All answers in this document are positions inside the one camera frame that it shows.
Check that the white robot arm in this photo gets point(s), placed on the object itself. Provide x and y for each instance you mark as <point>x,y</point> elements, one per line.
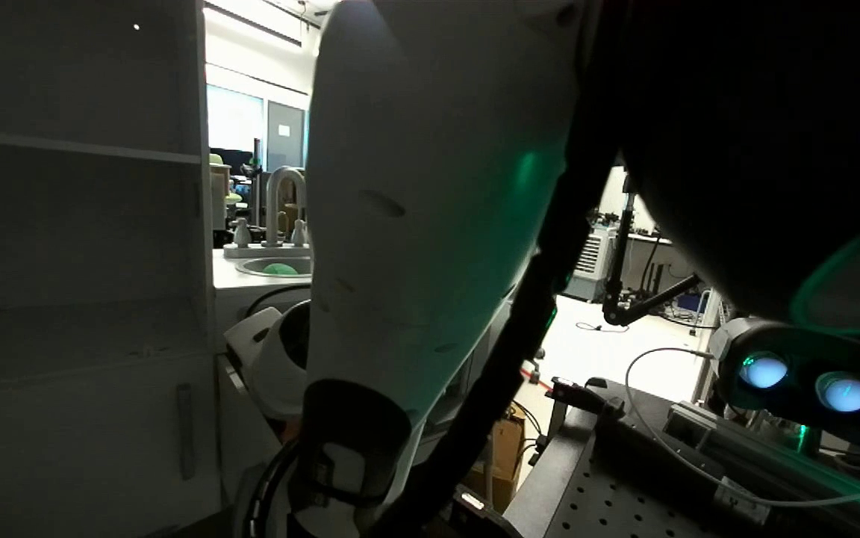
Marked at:
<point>455,156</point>

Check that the green sink item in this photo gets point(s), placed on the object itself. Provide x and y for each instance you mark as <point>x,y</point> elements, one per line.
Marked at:
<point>276,268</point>

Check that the white toy kitchen cabinet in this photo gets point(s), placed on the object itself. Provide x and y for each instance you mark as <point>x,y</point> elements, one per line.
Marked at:
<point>109,353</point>

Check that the cardboard box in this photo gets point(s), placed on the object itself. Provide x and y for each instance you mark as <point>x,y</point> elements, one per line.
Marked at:
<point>503,463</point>

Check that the grey toy faucet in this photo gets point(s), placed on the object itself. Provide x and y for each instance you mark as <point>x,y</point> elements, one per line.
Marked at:
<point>273,208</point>

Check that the black camera with lights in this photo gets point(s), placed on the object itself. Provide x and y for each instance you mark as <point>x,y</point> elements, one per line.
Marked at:
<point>791,372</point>

